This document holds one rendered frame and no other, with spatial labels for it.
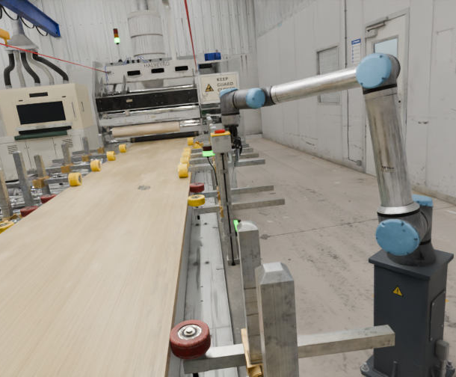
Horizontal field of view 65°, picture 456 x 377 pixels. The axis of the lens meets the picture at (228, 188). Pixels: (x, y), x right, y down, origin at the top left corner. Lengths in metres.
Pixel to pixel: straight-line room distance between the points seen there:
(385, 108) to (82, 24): 10.03
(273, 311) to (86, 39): 10.63
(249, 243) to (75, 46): 10.45
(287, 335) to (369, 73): 1.12
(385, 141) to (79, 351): 1.14
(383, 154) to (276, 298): 1.10
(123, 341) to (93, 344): 0.06
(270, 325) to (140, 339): 0.44
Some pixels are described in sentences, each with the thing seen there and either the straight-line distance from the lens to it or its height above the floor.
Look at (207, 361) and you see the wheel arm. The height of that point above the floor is 0.84.
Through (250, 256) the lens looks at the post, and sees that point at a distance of 0.64.
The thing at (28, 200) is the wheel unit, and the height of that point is 0.89.
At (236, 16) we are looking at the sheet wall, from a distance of 11.07.
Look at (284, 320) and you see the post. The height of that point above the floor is 1.12.
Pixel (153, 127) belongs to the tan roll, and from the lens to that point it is 4.44.
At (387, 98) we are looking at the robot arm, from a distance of 1.41.
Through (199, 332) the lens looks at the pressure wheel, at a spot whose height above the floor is 0.91.
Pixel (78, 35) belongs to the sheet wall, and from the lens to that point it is 10.92.
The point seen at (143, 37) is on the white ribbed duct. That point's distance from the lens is 8.42.
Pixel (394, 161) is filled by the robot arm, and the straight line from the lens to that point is 1.43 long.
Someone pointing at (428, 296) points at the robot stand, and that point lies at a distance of 1.72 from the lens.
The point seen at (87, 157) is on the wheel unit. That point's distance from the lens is 3.28.
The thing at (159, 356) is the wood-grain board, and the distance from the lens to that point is 0.74.
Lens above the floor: 1.35
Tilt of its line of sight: 14 degrees down
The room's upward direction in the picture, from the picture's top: 6 degrees counter-clockwise
